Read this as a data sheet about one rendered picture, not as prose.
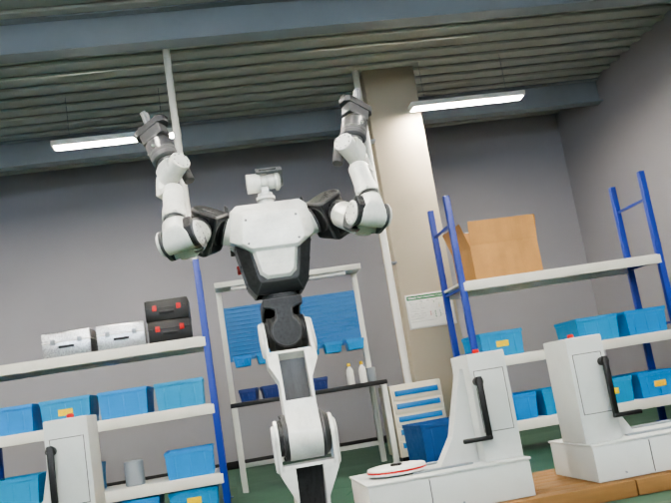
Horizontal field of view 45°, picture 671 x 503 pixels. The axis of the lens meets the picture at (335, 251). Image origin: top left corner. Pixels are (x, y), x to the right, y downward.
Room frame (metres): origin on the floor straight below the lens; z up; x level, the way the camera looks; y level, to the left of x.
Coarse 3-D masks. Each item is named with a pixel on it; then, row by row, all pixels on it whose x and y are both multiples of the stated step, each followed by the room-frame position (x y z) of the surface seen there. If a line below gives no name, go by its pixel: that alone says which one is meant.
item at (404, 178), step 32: (384, 96) 8.31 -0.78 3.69; (416, 96) 8.36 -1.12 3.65; (384, 128) 8.30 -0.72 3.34; (416, 128) 8.35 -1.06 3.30; (384, 160) 8.29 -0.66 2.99; (416, 160) 8.34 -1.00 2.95; (384, 192) 8.28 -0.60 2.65; (416, 192) 8.33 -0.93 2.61; (416, 224) 8.32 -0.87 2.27; (416, 256) 8.31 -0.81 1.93; (416, 288) 8.31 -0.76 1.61; (416, 352) 8.29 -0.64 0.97; (448, 352) 8.34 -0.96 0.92; (448, 384) 8.33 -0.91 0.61; (448, 416) 8.32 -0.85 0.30
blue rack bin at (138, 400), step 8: (104, 392) 6.39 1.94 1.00; (112, 392) 6.40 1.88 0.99; (120, 392) 6.41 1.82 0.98; (128, 392) 6.42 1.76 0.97; (136, 392) 6.43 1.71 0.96; (144, 392) 6.44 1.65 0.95; (152, 392) 6.84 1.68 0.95; (104, 400) 6.40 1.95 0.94; (112, 400) 6.41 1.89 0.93; (120, 400) 6.42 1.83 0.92; (128, 400) 6.42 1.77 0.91; (136, 400) 6.43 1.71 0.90; (144, 400) 6.44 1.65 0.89; (152, 400) 6.80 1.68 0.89; (104, 408) 6.40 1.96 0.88; (112, 408) 6.41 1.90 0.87; (120, 408) 6.42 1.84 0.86; (128, 408) 6.43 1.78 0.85; (136, 408) 6.43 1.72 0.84; (144, 408) 6.44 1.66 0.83; (152, 408) 6.76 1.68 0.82; (104, 416) 6.40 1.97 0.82; (112, 416) 6.41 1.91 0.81; (120, 416) 6.42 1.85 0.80
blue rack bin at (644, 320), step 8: (624, 312) 7.05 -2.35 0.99; (632, 312) 7.06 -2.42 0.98; (640, 312) 7.08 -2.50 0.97; (648, 312) 7.10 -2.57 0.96; (656, 312) 7.11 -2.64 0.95; (664, 312) 7.12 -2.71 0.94; (624, 320) 7.10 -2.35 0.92; (632, 320) 7.07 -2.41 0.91; (640, 320) 7.08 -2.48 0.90; (648, 320) 7.10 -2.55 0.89; (656, 320) 7.11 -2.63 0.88; (664, 320) 7.12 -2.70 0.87; (624, 328) 7.13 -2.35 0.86; (632, 328) 7.07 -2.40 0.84; (640, 328) 7.08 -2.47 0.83; (648, 328) 7.09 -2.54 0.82; (656, 328) 7.11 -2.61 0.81; (664, 328) 7.12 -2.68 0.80
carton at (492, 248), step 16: (480, 224) 6.91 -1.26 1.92; (496, 224) 6.94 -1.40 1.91; (512, 224) 6.97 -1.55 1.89; (528, 224) 7.01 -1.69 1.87; (448, 240) 7.25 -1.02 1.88; (464, 240) 6.94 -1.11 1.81; (480, 240) 6.92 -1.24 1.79; (496, 240) 6.95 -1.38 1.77; (512, 240) 6.99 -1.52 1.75; (528, 240) 7.02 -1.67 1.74; (464, 256) 7.07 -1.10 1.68; (480, 256) 6.92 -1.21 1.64; (496, 256) 6.95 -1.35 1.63; (512, 256) 6.98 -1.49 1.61; (528, 256) 7.01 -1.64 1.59; (464, 272) 7.13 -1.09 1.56; (480, 272) 6.92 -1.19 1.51; (496, 272) 6.95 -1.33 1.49; (512, 272) 6.98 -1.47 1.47
